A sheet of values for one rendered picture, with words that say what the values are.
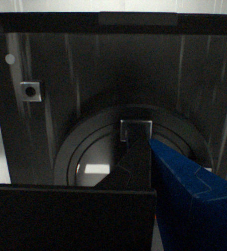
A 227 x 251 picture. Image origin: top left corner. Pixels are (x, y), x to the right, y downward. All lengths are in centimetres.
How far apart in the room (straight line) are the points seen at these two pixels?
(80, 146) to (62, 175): 3
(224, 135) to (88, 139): 12
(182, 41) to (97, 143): 10
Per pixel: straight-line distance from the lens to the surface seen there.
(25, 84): 20
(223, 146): 23
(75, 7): 20
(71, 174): 21
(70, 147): 19
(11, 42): 21
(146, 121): 17
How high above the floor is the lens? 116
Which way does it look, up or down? 68 degrees down
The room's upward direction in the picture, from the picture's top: 176 degrees counter-clockwise
